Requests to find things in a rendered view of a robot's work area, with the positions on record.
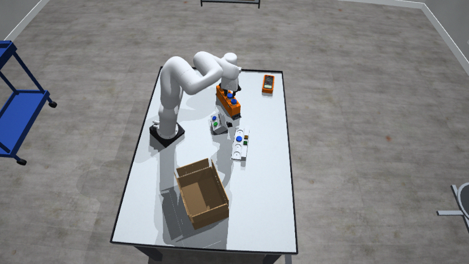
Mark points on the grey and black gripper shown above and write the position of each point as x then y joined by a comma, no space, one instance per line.
232,85

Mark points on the brown cardboard box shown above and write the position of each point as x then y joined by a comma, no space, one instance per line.
203,193

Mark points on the orange multimeter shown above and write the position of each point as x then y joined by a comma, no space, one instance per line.
268,82

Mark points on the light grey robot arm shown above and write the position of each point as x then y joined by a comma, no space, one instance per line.
177,76

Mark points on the grey key housing with green and blue buttons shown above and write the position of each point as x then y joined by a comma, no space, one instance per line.
219,124

